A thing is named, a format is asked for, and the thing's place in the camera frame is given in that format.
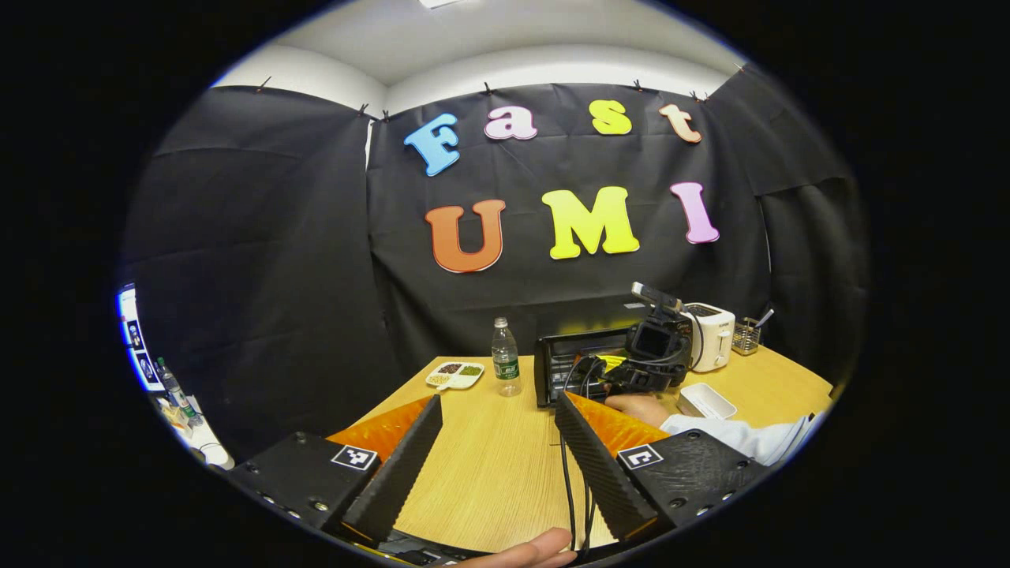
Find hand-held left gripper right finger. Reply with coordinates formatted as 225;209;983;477
555;392;770;544

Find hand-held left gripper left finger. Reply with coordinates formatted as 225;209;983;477
229;394;444;545

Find black electric oven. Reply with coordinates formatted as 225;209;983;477
533;296;695;409

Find white toaster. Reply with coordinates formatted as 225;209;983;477
683;303;736;373

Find white rectangular tray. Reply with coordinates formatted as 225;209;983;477
677;383;738;420

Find white divided dish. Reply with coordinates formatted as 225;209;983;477
425;361;485;391

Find clear water bottle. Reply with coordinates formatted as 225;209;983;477
492;317;522;398

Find white side table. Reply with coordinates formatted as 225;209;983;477
150;394;236;470

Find green plastic bottle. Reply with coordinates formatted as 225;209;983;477
155;357;198;423

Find black backdrop cloth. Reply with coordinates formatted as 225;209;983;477
122;63;869;462

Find black cable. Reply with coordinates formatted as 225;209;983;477
557;357;610;557

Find wire mesh basket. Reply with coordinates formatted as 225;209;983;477
731;318;762;356

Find wall poster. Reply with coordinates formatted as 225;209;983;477
117;286;163;393

